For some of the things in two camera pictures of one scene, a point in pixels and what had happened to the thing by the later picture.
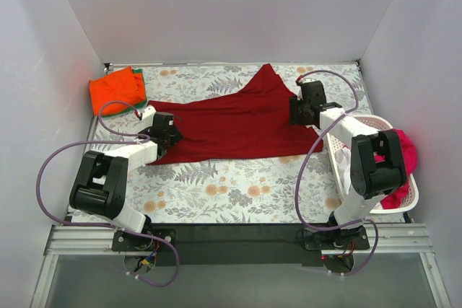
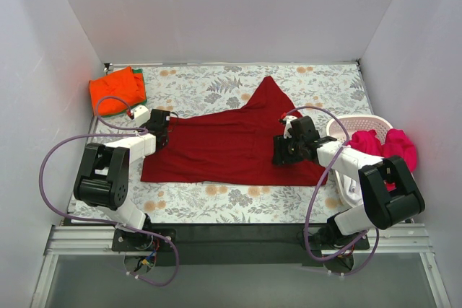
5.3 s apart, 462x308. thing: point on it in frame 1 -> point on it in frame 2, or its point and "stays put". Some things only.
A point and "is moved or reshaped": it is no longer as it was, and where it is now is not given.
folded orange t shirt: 117,91 stays put
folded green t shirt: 138,71 stays put
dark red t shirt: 253,122 is moved or reshaped
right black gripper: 297,115 -> 280,151
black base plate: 250,244 stays put
